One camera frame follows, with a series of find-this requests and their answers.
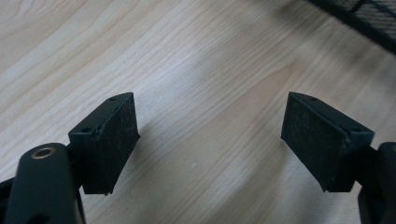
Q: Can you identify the black mesh basket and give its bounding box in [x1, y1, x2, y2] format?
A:
[306, 0, 396, 56]

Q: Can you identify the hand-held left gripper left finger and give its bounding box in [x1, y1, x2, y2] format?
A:
[67, 91, 141, 196]

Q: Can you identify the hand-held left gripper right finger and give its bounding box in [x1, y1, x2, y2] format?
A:
[280, 91, 375, 193]

